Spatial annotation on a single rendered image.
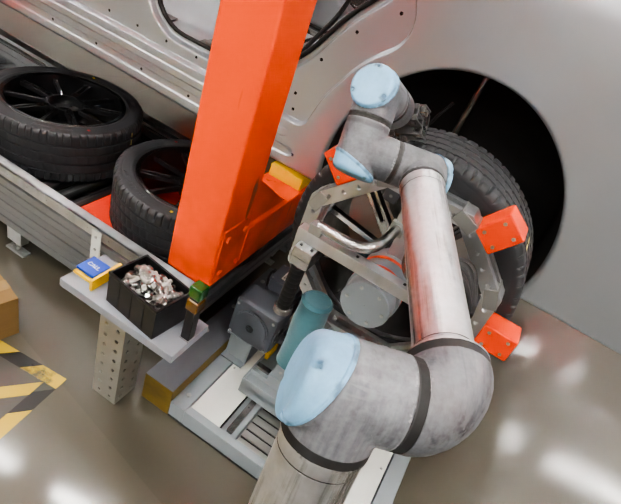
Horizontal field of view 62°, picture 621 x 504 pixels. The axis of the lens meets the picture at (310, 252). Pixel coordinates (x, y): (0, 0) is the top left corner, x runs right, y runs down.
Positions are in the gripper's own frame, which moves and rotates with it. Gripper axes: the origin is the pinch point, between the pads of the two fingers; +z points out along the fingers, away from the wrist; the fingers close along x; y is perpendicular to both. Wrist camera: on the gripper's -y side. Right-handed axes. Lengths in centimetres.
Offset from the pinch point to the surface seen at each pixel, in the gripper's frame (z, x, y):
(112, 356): -5, -79, -81
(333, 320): 12, -53, -16
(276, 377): 31, -80, -40
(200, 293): -16, -51, -43
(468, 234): -6.0, -23.8, 20.3
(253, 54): -30.2, 8.0, -30.4
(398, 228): -7.9, -25.0, 4.3
